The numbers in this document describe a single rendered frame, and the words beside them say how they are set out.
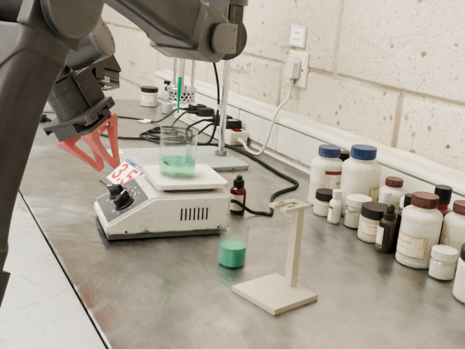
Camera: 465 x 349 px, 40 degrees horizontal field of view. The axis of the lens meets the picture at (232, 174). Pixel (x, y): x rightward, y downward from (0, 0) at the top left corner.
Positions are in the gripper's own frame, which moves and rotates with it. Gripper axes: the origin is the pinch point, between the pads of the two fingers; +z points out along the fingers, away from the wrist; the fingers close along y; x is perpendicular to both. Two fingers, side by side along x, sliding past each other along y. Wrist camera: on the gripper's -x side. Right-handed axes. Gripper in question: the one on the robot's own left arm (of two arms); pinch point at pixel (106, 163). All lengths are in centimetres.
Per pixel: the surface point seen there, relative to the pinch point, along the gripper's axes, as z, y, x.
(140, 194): 7.3, -1.0, -1.8
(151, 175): 6.1, -1.5, -5.5
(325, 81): 19, -7, -63
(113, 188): 5.8, 4.7, -2.6
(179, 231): 14.8, -5.0, -1.5
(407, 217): 24.8, -36.6, -14.0
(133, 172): 11.3, 16.5, -19.0
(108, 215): 7.3, 2.2, 3.0
